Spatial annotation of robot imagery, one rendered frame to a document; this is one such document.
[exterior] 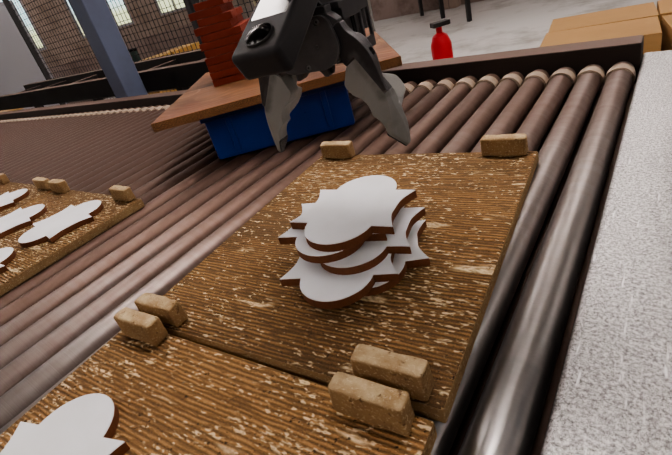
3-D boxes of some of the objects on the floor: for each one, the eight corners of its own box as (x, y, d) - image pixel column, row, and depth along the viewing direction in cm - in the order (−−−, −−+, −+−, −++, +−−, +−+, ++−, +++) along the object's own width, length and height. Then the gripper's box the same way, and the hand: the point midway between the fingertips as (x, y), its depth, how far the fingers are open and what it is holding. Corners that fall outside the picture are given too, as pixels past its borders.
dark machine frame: (380, 233, 226) (328, 23, 179) (340, 282, 200) (266, 50, 153) (92, 195, 400) (28, 83, 354) (51, 218, 374) (-24, 101, 328)
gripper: (417, -108, 37) (449, 117, 46) (238, -45, 47) (293, 130, 56) (379, -107, 31) (425, 154, 40) (181, -35, 41) (254, 161, 50)
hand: (337, 153), depth 46 cm, fingers open, 14 cm apart
